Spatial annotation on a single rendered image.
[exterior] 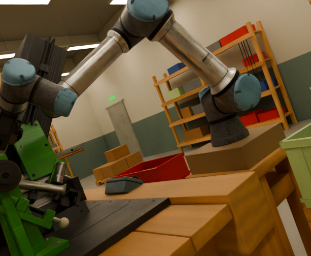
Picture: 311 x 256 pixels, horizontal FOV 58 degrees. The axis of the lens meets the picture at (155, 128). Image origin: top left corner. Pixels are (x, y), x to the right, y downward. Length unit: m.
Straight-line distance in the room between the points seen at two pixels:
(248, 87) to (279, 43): 5.43
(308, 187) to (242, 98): 0.36
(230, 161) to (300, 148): 0.36
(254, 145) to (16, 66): 0.77
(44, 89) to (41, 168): 0.37
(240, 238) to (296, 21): 5.75
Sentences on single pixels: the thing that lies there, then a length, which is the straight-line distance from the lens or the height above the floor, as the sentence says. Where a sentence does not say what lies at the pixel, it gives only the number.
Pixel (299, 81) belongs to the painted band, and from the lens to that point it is 6.34.
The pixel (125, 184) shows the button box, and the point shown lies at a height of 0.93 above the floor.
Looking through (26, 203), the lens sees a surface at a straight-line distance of 0.78.
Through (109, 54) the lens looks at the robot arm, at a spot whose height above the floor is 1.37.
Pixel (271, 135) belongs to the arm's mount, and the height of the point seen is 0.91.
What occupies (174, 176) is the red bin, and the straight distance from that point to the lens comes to 1.30.
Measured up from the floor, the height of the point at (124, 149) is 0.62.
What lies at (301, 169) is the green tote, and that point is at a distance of 0.74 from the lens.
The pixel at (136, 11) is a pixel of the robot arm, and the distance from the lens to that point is 0.89.
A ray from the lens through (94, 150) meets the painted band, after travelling 11.33.
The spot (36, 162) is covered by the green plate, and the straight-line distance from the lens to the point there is 1.09.
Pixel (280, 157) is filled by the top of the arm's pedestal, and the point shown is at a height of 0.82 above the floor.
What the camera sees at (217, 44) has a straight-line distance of 6.39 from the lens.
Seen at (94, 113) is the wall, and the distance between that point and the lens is 11.61.
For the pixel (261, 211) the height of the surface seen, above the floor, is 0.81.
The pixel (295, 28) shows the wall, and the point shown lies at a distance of 6.29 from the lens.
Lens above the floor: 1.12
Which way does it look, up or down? 2 degrees down
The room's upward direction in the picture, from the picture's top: 21 degrees counter-clockwise
